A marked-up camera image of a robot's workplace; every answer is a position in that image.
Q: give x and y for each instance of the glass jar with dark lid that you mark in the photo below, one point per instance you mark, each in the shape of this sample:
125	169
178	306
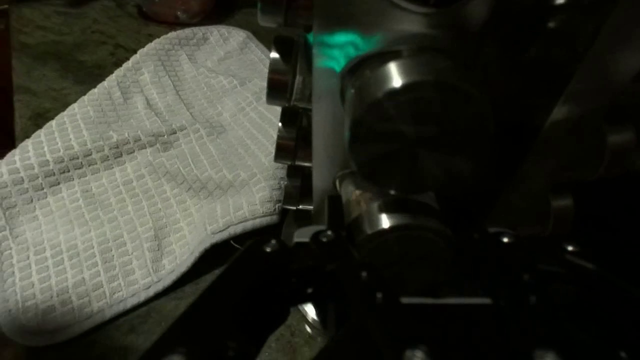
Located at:
285	75
420	130
292	140
400	235

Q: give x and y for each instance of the white waffle cloth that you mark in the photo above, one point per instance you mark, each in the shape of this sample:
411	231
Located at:
125	175

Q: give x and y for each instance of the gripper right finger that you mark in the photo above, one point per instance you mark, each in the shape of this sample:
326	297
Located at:
560	300

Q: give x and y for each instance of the metal jar stand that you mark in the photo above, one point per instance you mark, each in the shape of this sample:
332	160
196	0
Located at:
325	125

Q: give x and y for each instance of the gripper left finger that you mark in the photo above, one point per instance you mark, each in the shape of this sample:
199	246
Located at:
305	280

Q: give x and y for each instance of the red round object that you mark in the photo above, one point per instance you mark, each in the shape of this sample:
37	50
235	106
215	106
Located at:
177	10

